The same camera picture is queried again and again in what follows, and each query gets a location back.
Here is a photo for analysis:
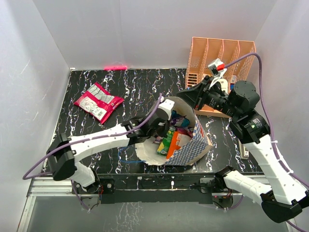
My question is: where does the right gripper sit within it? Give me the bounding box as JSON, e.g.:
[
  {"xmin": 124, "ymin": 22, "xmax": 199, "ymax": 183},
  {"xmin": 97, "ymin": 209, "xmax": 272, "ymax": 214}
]
[{"xmin": 177, "ymin": 76, "xmax": 240, "ymax": 119}]

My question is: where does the orange candy pack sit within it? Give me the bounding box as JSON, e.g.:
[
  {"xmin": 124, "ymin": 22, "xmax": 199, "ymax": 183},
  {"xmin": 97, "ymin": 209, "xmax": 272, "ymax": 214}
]
[{"xmin": 166, "ymin": 131, "xmax": 191, "ymax": 159}]

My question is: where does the blue checkered paper bag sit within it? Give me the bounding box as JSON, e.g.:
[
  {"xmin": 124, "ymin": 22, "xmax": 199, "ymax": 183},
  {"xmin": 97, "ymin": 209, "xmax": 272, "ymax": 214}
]
[{"xmin": 135, "ymin": 97, "xmax": 212, "ymax": 166}]

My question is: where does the pink snack bag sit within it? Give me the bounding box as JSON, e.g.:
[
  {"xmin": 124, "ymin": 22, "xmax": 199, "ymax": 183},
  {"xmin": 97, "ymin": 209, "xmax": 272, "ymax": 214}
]
[{"xmin": 74, "ymin": 82, "xmax": 124, "ymax": 124}]

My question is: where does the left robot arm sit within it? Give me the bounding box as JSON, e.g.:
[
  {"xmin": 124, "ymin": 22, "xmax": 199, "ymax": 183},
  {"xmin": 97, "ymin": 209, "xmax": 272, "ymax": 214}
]
[{"xmin": 47, "ymin": 108, "xmax": 172, "ymax": 193}]

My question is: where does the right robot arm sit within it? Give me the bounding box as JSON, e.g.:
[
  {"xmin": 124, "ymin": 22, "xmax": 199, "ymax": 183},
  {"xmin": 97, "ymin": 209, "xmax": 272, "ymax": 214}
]
[{"xmin": 177, "ymin": 76, "xmax": 309, "ymax": 223}]

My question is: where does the purple candy pack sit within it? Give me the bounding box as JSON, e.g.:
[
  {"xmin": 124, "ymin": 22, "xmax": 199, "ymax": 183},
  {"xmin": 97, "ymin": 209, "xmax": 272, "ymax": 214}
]
[{"xmin": 170, "ymin": 110, "xmax": 190, "ymax": 128}]

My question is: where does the green candy pack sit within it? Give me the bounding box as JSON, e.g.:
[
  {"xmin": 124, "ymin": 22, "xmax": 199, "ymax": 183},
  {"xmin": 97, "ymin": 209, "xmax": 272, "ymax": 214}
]
[{"xmin": 156, "ymin": 126, "xmax": 176, "ymax": 155}]

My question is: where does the white tube with label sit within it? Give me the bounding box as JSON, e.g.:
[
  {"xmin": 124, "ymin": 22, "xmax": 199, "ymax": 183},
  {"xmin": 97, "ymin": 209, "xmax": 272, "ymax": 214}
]
[{"xmin": 218, "ymin": 79, "xmax": 228, "ymax": 94}]

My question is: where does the red white staples box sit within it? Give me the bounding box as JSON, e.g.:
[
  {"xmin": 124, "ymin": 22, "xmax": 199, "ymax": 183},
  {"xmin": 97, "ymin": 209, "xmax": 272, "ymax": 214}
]
[{"xmin": 231, "ymin": 75, "xmax": 237, "ymax": 83}]

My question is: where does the orange desk organizer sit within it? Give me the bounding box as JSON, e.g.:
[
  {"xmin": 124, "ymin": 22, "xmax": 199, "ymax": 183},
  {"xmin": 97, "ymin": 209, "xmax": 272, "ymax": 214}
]
[{"xmin": 185, "ymin": 37, "xmax": 256, "ymax": 94}]

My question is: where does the beige stapler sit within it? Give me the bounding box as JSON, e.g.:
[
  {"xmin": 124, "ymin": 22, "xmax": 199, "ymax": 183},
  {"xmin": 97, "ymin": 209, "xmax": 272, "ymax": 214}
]
[{"xmin": 239, "ymin": 143, "xmax": 249, "ymax": 160}]

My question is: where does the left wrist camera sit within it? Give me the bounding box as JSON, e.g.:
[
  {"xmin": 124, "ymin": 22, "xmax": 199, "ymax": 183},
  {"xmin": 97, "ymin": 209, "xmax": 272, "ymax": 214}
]
[{"xmin": 158, "ymin": 99, "xmax": 175, "ymax": 120}]

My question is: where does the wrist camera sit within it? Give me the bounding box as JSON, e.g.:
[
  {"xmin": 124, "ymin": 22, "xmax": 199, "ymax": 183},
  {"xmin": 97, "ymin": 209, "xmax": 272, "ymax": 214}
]
[
  {"xmin": 207, "ymin": 58, "xmax": 227, "ymax": 87},
  {"xmin": 158, "ymin": 99, "xmax": 175, "ymax": 120}
]

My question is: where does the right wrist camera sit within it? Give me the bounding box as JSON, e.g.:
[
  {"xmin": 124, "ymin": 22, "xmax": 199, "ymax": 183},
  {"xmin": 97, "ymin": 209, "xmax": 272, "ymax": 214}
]
[{"xmin": 207, "ymin": 58, "xmax": 227, "ymax": 87}]

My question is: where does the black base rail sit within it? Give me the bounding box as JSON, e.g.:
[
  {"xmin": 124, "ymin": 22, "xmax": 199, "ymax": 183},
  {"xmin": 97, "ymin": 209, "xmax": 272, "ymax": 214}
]
[{"xmin": 73, "ymin": 173, "xmax": 240, "ymax": 204}]

